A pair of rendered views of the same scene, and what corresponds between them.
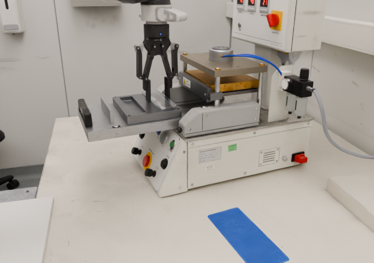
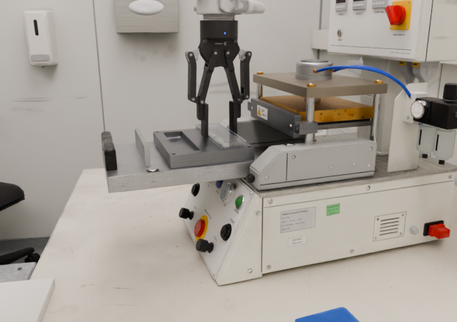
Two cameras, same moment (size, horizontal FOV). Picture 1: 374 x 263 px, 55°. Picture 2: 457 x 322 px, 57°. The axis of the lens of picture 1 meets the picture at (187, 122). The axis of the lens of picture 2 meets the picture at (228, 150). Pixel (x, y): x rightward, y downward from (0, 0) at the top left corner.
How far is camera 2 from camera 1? 0.25 m
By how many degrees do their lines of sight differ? 7
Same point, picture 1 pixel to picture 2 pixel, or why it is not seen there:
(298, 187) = (439, 277)
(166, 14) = (234, 1)
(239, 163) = (343, 235)
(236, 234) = not seen: outside the picture
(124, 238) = not seen: outside the picture
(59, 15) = (100, 44)
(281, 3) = not seen: outside the picture
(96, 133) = (121, 180)
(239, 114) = (343, 157)
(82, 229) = not seen: outside the picture
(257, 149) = (372, 214)
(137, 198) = (183, 285)
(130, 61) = (188, 103)
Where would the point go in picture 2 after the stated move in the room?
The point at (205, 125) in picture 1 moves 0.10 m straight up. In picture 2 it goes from (290, 172) to (292, 118)
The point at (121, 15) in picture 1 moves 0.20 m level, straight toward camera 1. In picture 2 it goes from (177, 45) to (177, 46)
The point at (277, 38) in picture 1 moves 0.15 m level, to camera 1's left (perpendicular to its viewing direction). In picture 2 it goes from (402, 42) to (326, 43)
